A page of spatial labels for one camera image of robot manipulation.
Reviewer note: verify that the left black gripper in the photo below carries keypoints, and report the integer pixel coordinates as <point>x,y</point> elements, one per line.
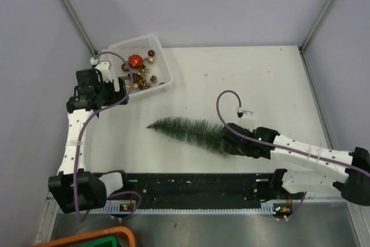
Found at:
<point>117,96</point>

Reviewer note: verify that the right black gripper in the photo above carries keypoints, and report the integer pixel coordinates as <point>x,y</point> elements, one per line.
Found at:
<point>233,150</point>

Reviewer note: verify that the small green christmas tree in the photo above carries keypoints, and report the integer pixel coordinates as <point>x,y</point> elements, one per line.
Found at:
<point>195,132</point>

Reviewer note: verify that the white plastic basket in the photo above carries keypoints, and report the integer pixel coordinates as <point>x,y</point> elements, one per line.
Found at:
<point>143,87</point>

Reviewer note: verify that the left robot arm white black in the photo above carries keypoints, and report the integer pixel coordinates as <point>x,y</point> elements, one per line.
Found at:
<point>76,187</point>

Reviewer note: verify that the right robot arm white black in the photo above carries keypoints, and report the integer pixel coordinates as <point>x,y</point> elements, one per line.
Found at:
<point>328,171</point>

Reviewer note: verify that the red glitter bauble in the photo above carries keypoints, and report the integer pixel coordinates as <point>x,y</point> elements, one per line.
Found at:
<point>135,61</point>

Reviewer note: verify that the brown pine cone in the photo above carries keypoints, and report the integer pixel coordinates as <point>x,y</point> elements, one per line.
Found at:
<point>153,79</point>

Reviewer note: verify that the gold small bauble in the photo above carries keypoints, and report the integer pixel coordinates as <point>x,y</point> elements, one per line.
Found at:
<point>151,60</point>

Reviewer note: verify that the dark brown small bauble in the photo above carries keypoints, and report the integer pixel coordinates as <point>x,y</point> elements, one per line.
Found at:
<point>151,53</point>

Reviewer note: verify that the orange plastic crate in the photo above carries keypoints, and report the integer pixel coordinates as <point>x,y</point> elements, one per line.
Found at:
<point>120,232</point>

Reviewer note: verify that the green plastic crate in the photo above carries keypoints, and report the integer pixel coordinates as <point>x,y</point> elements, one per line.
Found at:
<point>109,241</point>

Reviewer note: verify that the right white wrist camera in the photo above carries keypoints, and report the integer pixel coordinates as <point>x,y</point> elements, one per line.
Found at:
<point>246,119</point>

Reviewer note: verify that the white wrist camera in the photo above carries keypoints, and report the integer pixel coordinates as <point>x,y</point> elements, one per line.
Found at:
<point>108,72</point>
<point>246,119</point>

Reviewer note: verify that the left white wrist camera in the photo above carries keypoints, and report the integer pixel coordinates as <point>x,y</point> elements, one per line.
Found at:
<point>108,72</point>

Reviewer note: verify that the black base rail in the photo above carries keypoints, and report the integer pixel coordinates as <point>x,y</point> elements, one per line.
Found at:
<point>201,191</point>

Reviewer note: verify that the grey cable duct strip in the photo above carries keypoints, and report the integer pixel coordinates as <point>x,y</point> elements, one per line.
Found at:
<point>263,209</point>

